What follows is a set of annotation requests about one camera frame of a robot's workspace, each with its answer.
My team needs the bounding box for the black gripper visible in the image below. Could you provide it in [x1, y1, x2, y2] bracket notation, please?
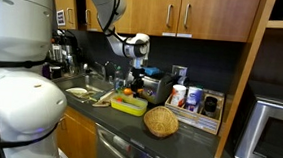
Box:
[128, 66, 147, 99]

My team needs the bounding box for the orange carrot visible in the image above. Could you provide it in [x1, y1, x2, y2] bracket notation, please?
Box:
[122, 86, 146, 98]

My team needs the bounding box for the yellow lunchbox with clear lid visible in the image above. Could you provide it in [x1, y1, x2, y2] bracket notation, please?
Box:
[108, 92, 149, 118]

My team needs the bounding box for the silver toaster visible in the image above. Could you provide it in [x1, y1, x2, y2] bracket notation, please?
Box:
[123, 68, 176, 107]

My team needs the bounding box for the clear bottle green cap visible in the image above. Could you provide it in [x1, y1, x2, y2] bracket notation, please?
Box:
[113, 64, 124, 90]

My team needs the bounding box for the wicker basket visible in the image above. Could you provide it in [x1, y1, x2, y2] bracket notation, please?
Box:
[141, 104, 182, 140]

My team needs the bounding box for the yellow green sponge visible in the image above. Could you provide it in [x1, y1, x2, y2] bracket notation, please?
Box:
[89, 89, 108, 104]

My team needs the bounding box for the white can red label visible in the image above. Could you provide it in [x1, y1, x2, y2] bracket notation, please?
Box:
[170, 83, 188, 108]

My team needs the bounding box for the chrome kitchen faucet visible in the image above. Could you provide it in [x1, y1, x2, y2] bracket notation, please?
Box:
[86, 58, 118, 85]

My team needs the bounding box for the stainless steel sink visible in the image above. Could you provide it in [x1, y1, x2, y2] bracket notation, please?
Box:
[50, 71, 117, 105]

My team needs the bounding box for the blue white carton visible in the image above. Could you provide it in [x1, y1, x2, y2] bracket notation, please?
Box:
[184, 85, 204, 114]

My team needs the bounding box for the white plate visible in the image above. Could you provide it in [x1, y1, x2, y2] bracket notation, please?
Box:
[64, 86, 90, 97]

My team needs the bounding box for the stainless steel dishwasher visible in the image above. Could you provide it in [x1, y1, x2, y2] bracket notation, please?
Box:
[92, 121, 180, 158]

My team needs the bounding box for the wooden crate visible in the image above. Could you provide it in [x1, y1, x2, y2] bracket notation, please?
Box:
[162, 85, 226, 137]

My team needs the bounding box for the glass pitcher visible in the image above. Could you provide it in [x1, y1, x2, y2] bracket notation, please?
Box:
[64, 53, 80, 78]

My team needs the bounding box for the black jar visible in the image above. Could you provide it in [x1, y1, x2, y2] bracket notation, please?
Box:
[201, 94, 220, 119]

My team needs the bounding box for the wooden lower cabinet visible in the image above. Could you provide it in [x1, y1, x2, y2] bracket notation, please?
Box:
[54, 104, 101, 158]

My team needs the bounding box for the wooden upper cabinet door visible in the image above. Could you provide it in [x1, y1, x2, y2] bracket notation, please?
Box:
[119, 0, 183, 39]
[82, 0, 127, 35]
[51, 0, 81, 31]
[178, 0, 262, 44]

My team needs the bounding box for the black coffee machine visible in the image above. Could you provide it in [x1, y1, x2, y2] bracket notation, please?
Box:
[45, 27, 86, 83]

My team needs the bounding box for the black mug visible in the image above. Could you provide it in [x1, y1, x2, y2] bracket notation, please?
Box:
[48, 65, 64, 81]

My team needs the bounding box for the purple cup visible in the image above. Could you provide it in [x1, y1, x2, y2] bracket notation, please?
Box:
[40, 62, 52, 81]

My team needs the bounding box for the purple white sign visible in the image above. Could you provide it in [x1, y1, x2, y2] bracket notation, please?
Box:
[55, 9, 68, 28]

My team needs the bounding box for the wooden shelf unit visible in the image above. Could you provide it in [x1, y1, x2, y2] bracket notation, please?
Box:
[213, 0, 283, 158]

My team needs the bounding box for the stainless steel microwave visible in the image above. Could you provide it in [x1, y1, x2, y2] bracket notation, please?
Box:
[233, 78, 283, 158]

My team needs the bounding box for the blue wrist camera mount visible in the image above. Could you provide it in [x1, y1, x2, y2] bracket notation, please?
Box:
[144, 65, 162, 78]

